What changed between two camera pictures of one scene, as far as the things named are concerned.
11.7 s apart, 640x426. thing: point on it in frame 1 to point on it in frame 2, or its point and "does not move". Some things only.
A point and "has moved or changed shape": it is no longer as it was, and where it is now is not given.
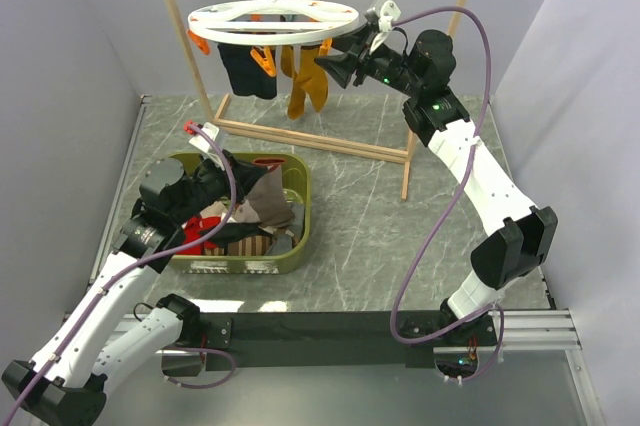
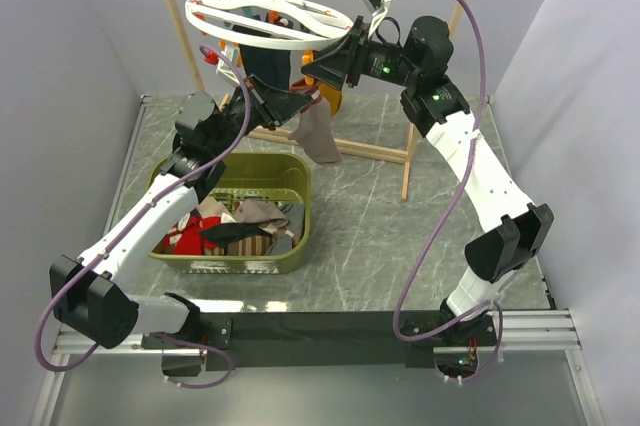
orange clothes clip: (326, 46) has moved or changed shape
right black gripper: (358, 56) does not move
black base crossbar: (329, 341) does not move
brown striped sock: (248, 246) does not move
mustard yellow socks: (311, 79) to (333, 96)
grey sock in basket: (284, 244) does not move
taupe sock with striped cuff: (268, 205) to (315, 136)
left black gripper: (245, 176) to (274, 106)
